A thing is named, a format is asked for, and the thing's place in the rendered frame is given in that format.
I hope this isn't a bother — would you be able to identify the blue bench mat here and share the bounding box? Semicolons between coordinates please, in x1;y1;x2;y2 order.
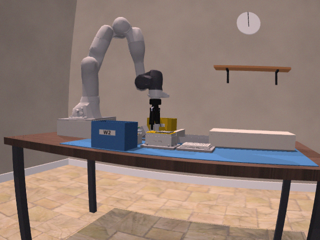
59;139;319;167

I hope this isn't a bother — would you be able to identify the blue open-top bin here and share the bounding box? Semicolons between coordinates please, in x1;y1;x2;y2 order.
91;120;138;151

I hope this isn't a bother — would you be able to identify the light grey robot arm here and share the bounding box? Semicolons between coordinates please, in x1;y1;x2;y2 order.
69;17;170;119

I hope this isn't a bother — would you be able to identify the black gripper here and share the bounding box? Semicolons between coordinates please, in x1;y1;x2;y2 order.
149;99;162;131

